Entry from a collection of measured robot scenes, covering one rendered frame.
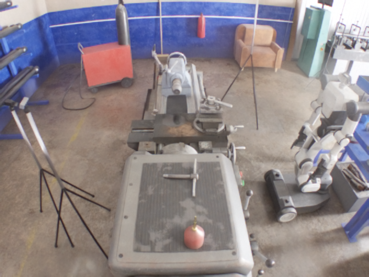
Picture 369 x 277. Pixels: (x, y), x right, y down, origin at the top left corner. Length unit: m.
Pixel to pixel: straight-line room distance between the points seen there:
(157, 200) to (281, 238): 1.77
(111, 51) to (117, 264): 3.94
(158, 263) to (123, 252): 0.13
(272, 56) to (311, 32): 1.01
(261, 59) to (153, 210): 4.84
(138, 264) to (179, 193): 0.32
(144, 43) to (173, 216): 5.25
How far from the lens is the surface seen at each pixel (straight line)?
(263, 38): 5.69
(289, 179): 2.79
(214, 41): 5.91
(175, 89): 2.11
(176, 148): 1.34
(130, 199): 0.98
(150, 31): 5.81
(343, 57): 5.84
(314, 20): 5.60
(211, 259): 0.84
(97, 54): 4.45
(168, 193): 0.97
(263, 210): 2.65
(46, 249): 2.65
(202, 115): 1.82
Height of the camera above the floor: 2.11
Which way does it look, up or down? 39 degrees down
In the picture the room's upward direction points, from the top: straight up
